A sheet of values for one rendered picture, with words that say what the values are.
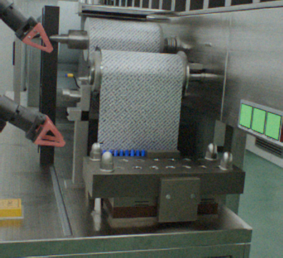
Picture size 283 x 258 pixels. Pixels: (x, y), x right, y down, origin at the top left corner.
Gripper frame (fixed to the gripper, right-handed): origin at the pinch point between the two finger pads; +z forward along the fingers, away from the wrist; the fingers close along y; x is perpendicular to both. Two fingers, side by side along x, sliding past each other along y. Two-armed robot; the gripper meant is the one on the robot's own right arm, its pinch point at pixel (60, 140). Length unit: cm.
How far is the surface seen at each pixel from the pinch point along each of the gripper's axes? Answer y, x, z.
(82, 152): -7.8, -1.1, 9.1
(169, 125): 0.3, 19.8, 24.2
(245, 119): 24.1, 30.7, 30.2
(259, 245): -133, -14, 186
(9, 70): -556, -35, -7
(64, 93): -7.6, 11.0, -4.8
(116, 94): 0.3, 18.8, 6.1
